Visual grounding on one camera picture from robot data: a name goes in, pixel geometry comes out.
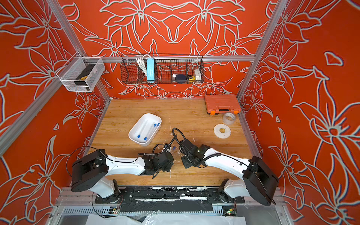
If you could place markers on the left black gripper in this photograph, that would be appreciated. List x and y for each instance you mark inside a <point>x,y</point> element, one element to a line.
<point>169,168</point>

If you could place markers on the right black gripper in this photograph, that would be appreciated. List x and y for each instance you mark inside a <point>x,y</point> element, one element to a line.
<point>185,164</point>

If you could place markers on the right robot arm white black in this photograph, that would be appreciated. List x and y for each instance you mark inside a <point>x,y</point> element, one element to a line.
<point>254,178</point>

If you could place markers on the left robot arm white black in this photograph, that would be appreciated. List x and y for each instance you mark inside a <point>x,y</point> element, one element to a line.
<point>91,171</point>

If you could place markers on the white flat tape roll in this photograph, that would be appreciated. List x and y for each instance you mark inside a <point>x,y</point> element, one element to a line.
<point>222,131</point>

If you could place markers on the white plastic tray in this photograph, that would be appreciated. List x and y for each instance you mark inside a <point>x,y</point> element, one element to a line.
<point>150,119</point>

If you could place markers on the clear tape roll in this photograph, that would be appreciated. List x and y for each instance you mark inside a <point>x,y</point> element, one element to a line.
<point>229,118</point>

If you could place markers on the orange tool case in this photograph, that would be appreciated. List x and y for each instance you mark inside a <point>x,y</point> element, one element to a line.
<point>222,103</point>

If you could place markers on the dark round object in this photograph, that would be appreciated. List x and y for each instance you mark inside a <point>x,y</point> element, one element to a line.
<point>180,78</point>

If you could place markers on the white small box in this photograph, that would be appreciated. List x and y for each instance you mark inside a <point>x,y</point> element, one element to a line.
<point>197,75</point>

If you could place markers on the light blue box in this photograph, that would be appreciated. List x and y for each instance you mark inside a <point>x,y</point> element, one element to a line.
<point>150,70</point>

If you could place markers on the black wire basket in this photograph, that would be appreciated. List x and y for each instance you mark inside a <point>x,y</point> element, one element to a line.
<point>167,66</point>

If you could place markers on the clear acrylic wall box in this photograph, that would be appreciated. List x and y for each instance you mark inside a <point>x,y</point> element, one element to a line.
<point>78,75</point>

